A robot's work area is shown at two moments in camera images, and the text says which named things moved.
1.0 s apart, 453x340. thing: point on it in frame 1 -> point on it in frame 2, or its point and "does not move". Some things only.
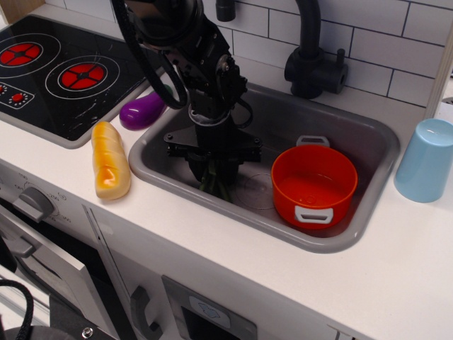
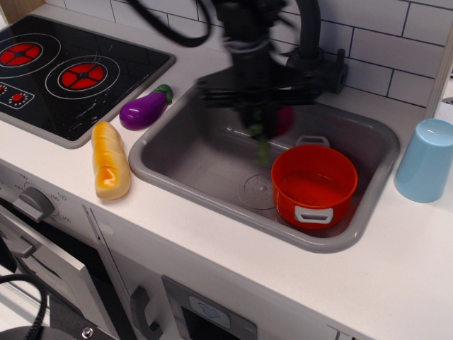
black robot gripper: [214, 136] -> [253, 84]
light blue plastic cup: [422, 172] does not move
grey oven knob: [35, 204] does not move
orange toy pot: [311, 180] does not move
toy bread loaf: [110, 162] does not move
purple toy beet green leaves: [211, 182] -> [255, 128]
